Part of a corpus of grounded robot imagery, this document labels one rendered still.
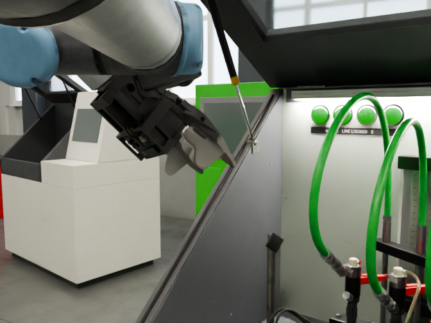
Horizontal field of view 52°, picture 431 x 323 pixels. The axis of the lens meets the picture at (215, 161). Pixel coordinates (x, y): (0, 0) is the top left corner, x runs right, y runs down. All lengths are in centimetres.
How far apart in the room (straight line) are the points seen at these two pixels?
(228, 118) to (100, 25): 354
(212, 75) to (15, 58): 498
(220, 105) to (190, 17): 336
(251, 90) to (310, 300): 259
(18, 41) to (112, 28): 23
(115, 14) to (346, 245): 103
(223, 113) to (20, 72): 336
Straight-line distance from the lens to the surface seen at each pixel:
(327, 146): 71
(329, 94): 113
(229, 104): 375
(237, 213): 107
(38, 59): 47
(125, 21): 25
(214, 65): 547
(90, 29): 24
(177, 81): 65
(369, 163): 113
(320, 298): 127
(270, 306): 92
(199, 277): 99
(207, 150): 63
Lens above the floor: 139
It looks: 7 degrees down
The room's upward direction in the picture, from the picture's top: straight up
